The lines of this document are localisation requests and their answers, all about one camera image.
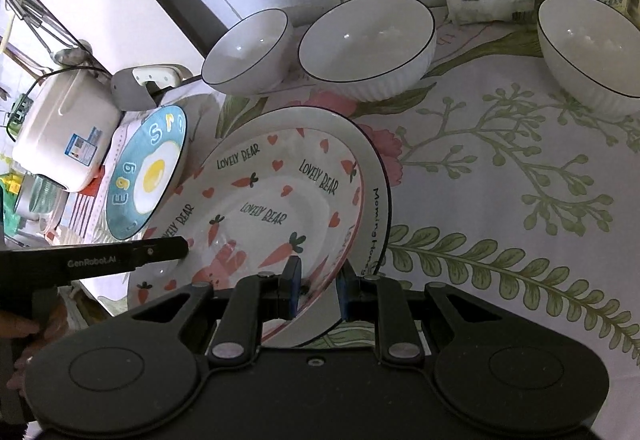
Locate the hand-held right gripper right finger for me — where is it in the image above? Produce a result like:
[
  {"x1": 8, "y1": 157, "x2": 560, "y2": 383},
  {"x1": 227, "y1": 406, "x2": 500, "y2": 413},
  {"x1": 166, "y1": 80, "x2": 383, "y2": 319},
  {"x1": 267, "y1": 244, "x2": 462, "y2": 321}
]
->
[{"x1": 337, "y1": 267, "x2": 506, "y2": 368}]

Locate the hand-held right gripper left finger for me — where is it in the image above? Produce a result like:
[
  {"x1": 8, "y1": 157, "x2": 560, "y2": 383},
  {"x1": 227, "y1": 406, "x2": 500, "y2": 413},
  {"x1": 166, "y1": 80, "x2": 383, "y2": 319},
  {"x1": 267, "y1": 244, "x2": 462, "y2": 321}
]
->
[{"x1": 131, "y1": 256, "x2": 304, "y2": 368}]

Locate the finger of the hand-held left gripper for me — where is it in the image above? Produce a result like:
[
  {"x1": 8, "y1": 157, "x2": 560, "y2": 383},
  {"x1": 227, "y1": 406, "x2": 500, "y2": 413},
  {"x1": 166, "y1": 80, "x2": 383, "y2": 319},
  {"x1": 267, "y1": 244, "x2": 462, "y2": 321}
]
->
[{"x1": 122, "y1": 237, "x2": 191, "y2": 272}]

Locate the carrot print plate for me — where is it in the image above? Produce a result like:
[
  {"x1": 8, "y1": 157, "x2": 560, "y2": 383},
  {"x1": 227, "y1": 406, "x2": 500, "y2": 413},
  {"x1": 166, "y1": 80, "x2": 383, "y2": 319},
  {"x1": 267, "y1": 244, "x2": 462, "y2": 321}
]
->
[{"x1": 126, "y1": 133, "x2": 363, "y2": 343}]

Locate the black-rimmed white plate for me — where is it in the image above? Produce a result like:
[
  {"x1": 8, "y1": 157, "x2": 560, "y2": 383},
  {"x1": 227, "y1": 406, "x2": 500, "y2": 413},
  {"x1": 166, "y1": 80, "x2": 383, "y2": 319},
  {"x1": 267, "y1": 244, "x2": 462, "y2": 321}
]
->
[{"x1": 200, "y1": 106, "x2": 392, "y2": 348}]

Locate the white plate with black rim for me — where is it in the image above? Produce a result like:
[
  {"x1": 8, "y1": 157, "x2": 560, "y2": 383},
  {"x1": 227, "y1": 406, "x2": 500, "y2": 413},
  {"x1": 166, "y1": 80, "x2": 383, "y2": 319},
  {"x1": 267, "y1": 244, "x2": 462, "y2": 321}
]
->
[{"x1": 201, "y1": 8, "x2": 294, "y2": 95}]

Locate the person's left hand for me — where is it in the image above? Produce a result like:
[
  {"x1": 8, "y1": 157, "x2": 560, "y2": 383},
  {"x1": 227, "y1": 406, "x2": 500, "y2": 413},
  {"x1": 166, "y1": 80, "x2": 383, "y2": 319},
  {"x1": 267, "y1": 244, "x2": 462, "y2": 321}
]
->
[{"x1": 0, "y1": 307, "x2": 68, "y2": 393}]

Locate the clear glass bowl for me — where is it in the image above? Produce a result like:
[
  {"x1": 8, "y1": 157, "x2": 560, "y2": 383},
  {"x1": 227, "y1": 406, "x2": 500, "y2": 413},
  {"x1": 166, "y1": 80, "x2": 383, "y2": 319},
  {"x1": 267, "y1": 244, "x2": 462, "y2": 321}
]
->
[{"x1": 17, "y1": 173, "x2": 68, "y2": 223}]

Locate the green plastic container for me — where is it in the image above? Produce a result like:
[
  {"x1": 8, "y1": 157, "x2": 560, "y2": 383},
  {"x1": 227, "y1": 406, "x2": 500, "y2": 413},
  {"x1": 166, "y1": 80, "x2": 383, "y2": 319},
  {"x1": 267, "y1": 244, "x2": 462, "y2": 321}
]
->
[{"x1": 0, "y1": 169, "x2": 26, "y2": 221}]

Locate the white rice cooker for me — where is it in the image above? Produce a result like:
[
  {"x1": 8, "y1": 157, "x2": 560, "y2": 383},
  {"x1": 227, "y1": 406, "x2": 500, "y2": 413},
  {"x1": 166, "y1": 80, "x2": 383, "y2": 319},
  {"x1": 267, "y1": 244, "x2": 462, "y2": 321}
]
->
[{"x1": 11, "y1": 65, "x2": 123, "y2": 193}]

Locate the floral tablecloth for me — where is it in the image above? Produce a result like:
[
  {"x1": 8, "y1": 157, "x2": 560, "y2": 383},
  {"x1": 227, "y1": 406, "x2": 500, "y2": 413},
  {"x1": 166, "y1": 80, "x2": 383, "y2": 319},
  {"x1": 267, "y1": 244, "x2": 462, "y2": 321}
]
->
[{"x1": 75, "y1": 5, "x2": 640, "y2": 371}]

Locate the metal ladle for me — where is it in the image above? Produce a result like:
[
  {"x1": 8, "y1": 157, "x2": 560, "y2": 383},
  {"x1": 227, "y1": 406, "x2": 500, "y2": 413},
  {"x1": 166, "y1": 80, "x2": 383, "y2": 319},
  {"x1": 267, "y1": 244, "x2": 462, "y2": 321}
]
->
[
  {"x1": 50, "y1": 44, "x2": 96, "y2": 68},
  {"x1": 0, "y1": 0, "x2": 81, "y2": 71}
]

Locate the large ribbed white bowl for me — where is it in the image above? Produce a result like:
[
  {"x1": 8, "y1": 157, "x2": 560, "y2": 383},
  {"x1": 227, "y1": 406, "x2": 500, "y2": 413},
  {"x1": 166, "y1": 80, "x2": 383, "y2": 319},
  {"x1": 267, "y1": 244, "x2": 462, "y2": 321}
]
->
[
  {"x1": 298, "y1": 0, "x2": 437, "y2": 102},
  {"x1": 536, "y1": 0, "x2": 640, "y2": 117}
]

